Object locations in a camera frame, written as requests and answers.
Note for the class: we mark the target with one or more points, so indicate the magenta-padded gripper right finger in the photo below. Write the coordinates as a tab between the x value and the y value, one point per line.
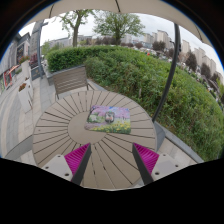
146	159

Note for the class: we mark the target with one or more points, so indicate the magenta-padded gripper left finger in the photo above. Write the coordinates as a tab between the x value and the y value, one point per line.
76	160

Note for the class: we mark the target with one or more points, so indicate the floral print mouse pad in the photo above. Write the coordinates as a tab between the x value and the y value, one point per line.
96	125

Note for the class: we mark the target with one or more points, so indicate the white planter box with flowers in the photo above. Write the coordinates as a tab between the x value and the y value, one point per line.
25	100

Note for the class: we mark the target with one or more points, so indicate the grey slatted chair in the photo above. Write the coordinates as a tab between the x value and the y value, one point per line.
70	80

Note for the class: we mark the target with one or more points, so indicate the green hedge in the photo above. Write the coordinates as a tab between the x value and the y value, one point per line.
133	76

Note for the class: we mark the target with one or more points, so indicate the dark curved umbrella pole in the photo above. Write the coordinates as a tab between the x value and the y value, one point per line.
171	73

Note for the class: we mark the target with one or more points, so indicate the thin sparse tree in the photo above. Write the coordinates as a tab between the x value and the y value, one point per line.
75	36

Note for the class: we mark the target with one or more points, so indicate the tall dark sign pillar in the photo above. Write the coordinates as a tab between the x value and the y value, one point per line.
35	43

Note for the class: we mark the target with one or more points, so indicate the group of apartment buildings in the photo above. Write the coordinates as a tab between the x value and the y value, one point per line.
163	36

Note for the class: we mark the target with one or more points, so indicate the round leafy tree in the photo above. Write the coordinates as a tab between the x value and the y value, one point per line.
116	25

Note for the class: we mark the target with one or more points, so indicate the beige patio umbrella canopy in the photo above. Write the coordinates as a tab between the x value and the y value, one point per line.
100	4

